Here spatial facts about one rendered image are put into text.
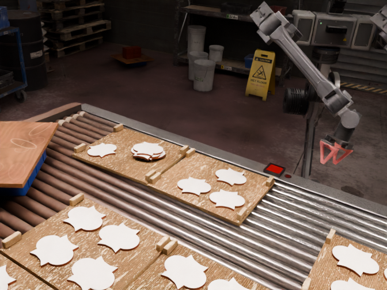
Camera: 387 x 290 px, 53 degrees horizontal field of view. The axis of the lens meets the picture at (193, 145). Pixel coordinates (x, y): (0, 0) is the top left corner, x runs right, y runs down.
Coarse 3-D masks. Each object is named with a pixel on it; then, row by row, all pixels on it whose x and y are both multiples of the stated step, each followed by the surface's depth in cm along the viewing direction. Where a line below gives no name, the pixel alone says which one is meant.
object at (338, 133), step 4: (340, 124) 136; (336, 128) 138; (340, 128) 136; (344, 128) 135; (348, 128) 134; (352, 128) 135; (336, 132) 137; (340, 132) 136; (344, 132) 135; (348, 132) 135; (352, 132) 136; (328, 136) 136; (332, 136) 136; (336, 136) 137; (340, 136) 136; (344, 136) 135; (348, 136) 136; (336, 140) 134; (340, 140) 134; (344, 140) 136; (348, 140) 137; (340, 144) 133; (344, 144) 136; (352, 144) 139
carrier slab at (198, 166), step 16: (192, 160) 176; (208, 160) 177; (176, 176) 163; (192, 176) 164; (208, 176) 165; (256, 176) 167; (160, 192) 154; (176, 192) 153; (240, 192) 156; (256, 192) 156; (208, 208) 145; (224, 208) 146; (240, 208) 146
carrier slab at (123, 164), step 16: (96, 144) 184; (128, 144) 186; (160, 144) 187; (96, 160) 171; (112, 160) 172; (128, 160) 173; (144, 160) 174; (160, 160) 174; (176, 160) 175; (128, 176) 162; (144, 176) 162
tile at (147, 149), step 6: (138, 144) 178; (144, 144) 178; (150, 144) 178; (156, 144) 179; (138, 150) 173; (144, 150) 173; (150, 150) 174; (156, 150) 174; (162, 150) 174; (150, 156) 170
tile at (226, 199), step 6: (216, 192) 153; (222, 192) 153; (228, 192) 154; (234, 192) 154; (210, 198) 149; (216, 198) 150; (222, 198) 150; (228, 198) 150; (234, 198) 150; (240, 198) 151; (222, 204) 146; (228, 204) 146; (234, 204) 147; (240, 204) 147
